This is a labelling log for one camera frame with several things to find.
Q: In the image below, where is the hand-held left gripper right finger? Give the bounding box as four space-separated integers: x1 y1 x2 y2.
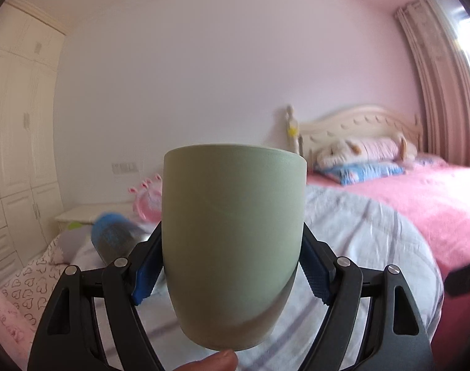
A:
299 222 434 371

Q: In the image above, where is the pink flamingo toy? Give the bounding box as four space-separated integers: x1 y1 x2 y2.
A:
127 175 163 223

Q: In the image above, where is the wall socket panel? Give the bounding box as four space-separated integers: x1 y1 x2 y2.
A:
111 161 138 174

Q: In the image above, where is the grey and green cushion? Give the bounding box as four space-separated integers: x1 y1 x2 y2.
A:
57 222 98 265

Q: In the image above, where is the pink bedspread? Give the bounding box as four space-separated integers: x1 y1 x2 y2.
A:
306 156 470 371

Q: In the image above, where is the white plush toy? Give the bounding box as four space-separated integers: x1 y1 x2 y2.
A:
316 139 362 168

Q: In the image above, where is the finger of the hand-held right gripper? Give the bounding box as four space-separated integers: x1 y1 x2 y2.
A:
444 229 470 299

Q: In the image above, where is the cream bed headboard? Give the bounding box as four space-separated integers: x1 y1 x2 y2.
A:
299 104 424 161

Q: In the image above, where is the cream wardrobe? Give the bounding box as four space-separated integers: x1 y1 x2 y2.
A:
0 0 67 284

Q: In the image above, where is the wooden figure with yellow tag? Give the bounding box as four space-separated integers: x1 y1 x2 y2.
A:
284 104 302 154

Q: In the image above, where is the cream nightstand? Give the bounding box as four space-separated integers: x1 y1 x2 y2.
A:
55 202 143 236

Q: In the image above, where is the blue printed pillow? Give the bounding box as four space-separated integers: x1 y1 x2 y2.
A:
314 162 406 185

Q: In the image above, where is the blue and black bottle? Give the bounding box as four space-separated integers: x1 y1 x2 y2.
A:
90 212 143 264

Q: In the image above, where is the heart print sheet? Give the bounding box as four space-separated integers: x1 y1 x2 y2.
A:
0 236 108 331

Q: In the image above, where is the grey striped quilt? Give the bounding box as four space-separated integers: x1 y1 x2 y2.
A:
70 185 444 371

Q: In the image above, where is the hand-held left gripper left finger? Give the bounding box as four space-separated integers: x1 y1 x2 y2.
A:
27 223 165 371

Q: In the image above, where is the pink floral cloth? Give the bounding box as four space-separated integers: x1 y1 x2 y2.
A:
0 278 36 368

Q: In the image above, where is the beige curtain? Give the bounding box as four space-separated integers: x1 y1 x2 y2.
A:
393 0 470 168

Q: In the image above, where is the green cup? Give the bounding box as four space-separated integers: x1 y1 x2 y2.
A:
161 144 308 352

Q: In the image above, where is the pink pillow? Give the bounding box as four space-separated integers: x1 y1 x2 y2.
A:
347 137 402 162

